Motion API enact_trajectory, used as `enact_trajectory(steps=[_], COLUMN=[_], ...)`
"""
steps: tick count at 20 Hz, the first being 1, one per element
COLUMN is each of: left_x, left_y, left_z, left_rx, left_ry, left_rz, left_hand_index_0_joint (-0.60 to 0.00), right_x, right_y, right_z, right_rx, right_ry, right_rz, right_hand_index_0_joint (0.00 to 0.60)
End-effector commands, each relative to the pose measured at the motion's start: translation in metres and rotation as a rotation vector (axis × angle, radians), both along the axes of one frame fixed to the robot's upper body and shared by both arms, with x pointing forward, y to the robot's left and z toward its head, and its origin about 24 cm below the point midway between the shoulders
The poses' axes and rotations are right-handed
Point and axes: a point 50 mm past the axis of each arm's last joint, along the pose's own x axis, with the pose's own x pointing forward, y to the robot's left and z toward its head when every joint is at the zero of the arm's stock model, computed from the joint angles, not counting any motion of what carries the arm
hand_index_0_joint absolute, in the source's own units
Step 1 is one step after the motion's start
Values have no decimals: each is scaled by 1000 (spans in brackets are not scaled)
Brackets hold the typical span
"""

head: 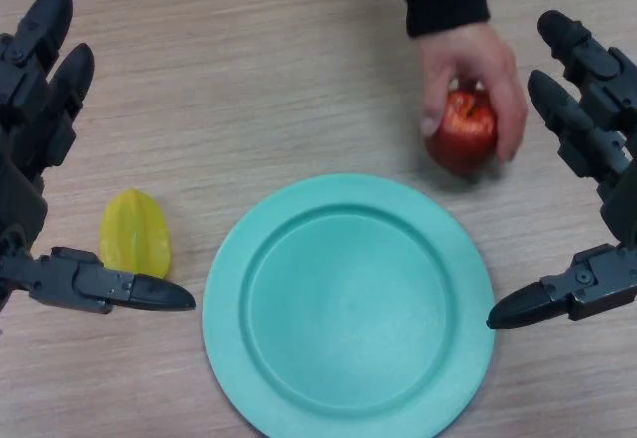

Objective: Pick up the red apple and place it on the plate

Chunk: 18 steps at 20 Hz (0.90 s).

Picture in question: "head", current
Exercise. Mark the red apple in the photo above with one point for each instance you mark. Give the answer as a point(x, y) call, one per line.
point(467, 133)

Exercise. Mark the green round plate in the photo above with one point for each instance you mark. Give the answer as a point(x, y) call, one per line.
point(348, 308)

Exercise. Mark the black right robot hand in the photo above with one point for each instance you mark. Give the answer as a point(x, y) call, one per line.
point(597, 124)

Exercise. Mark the bare human hand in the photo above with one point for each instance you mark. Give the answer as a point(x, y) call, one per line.
point(473, 60)

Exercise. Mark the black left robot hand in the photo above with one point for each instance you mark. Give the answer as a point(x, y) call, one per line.
point(30, 109)

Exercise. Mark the yellow starfruit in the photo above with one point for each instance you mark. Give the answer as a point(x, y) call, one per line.
point(135, 233)

